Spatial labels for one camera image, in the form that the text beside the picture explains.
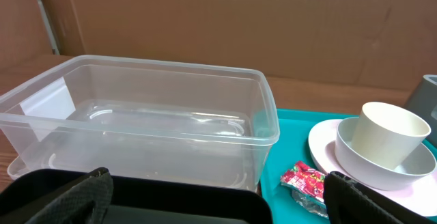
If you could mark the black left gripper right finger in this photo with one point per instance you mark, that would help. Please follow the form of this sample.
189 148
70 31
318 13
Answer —
350 202

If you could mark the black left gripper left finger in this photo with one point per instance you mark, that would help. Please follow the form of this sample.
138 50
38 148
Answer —
84 200

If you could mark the red snack wrapper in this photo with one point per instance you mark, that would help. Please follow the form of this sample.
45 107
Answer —
307 187

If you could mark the cream plastic cup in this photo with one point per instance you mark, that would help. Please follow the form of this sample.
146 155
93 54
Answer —
386 134

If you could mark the grey-white bowl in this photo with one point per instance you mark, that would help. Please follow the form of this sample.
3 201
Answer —
418 169

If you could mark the grey dishwasher rack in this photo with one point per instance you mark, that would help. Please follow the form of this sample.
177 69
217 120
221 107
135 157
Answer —
423 101

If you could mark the black plastic tray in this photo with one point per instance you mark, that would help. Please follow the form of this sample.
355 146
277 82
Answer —
137 200

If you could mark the large white plate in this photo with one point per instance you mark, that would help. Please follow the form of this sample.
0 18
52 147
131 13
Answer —
321 142

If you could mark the teal serving tray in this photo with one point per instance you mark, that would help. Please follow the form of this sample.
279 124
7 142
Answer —
293 146

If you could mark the clear plastic bin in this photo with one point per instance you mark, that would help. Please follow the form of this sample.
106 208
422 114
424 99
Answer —
140 118

